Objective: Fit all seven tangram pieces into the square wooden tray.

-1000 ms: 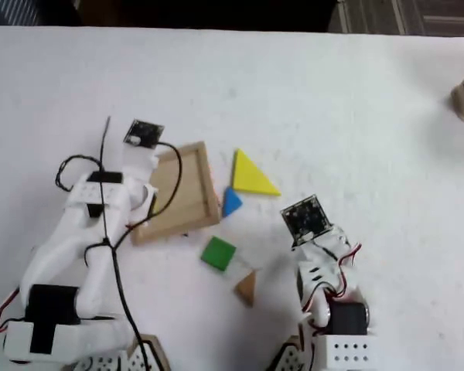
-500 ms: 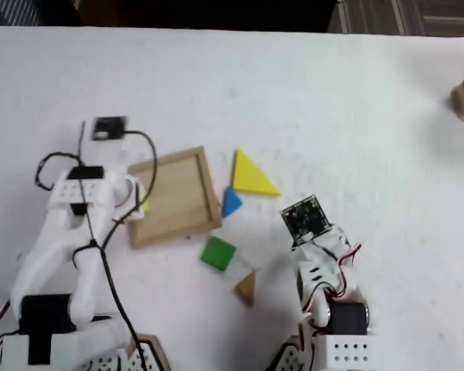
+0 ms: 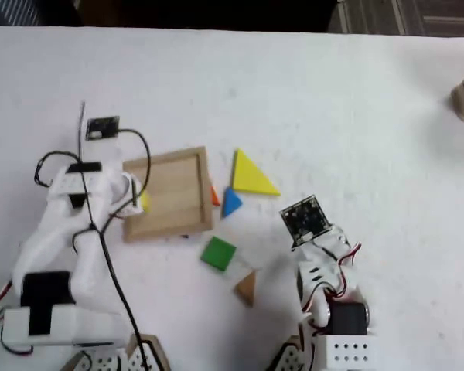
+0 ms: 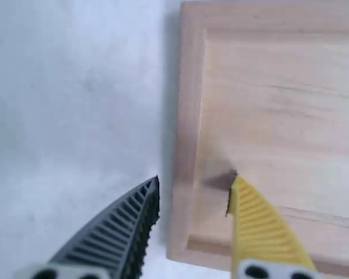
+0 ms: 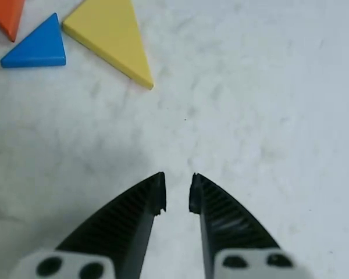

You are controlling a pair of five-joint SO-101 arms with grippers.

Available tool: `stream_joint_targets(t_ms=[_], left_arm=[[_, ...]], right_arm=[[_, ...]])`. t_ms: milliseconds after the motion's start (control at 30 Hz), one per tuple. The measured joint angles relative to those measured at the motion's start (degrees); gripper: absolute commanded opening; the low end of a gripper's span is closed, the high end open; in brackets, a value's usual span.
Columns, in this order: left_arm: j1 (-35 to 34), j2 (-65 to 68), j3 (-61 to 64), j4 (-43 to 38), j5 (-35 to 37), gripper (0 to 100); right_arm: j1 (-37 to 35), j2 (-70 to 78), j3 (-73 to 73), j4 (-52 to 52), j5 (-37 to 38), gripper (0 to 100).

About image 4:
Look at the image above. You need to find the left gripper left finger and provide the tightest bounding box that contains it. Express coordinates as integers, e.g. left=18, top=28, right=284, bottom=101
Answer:
left=15, top=175, right=161, bottom=279

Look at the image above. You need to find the square wooden tray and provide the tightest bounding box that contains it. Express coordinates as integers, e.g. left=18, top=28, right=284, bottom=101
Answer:
left=165, top=0, right=349, bottom=278

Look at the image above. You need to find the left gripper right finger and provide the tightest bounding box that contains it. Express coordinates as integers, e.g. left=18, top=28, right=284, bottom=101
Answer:
left=225, top=171, right=323, bottom=279

